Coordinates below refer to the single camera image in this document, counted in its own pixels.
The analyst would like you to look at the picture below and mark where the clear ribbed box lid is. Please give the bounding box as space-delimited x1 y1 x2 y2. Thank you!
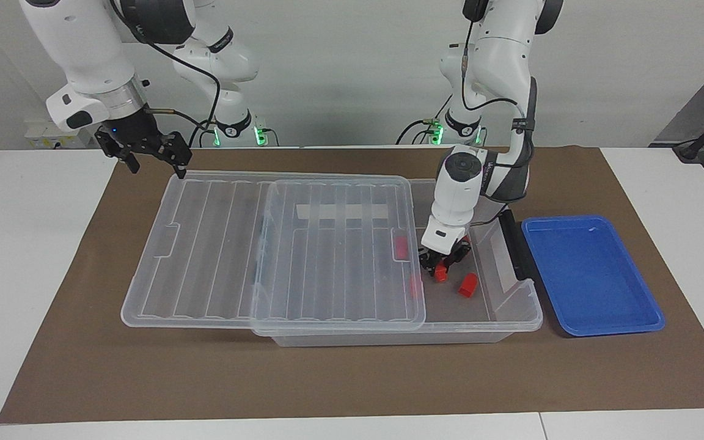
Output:
120 173 427 332

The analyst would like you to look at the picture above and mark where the clear plastic storage box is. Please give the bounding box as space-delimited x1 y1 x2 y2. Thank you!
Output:
253 177 544 348

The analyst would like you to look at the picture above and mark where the blue plastic tray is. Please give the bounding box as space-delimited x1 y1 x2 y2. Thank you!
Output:
521 214 666 337

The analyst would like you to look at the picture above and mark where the brown table mat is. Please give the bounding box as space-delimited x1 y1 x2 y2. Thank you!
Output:
0 145 704 424

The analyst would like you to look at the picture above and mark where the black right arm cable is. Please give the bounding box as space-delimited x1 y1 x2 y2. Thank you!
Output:
109 0 221 147

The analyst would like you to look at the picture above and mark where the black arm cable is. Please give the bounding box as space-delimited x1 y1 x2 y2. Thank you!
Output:
109 0 221 147
459 15 536 132

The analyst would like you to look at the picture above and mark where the white wall power strip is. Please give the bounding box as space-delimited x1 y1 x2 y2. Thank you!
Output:
24 119 94 149

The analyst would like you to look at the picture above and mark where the black base cable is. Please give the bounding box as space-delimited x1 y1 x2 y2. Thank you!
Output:
396 90 454 145

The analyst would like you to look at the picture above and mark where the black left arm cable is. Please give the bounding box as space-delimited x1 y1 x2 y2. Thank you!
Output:
459 15 536 132

